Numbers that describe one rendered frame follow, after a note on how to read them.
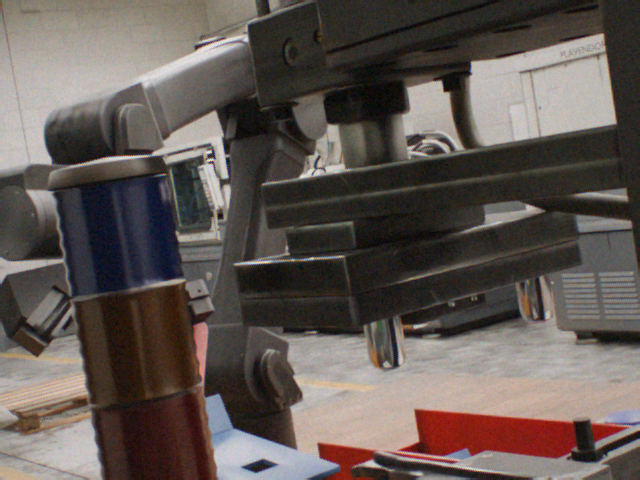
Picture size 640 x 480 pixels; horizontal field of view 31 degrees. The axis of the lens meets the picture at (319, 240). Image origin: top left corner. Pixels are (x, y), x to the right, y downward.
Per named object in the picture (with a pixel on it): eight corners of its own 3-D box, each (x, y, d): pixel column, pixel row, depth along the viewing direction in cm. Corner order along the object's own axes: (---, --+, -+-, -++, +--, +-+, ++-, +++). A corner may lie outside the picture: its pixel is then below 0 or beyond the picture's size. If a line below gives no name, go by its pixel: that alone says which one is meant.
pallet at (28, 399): (129, 379, 808) (126, 359, 807) (202, 386, 728) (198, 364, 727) (-36, 423, 736) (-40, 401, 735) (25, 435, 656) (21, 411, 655)
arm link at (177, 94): (101, 97, 87) (299, 10, 111) (22, 116, 92) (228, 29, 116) (154, 243, 91) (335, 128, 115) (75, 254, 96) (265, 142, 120)
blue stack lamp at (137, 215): (148, 276, 40) (132, 182, 40) (207, 272, 37) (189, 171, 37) (48, 297, 37) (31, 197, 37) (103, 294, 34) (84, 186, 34)
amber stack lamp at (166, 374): (165, 374, 40) (149, 281, 40) (225, 378, 37) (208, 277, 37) (67, 401, 38) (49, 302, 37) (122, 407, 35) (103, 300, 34)
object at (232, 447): (221, 429, 91) (217, 393, 90) (341, 471, 79) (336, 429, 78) (144, 454, 87) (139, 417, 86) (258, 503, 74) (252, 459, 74)
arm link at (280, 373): (263, 353, 100) (299, 340, 105) (188, 358, 105) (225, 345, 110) (275, 423, 101) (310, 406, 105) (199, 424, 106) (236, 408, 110)
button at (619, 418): (625, 428, 101) (621, 406, 101) (664, 431, 98) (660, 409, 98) (597, 440, 99) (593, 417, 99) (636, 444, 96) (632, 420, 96)
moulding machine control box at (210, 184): (201, 212, 957) (193, 167, 955) (224, 208, 970) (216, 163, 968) (212, 210, 942) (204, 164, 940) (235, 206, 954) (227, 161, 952)
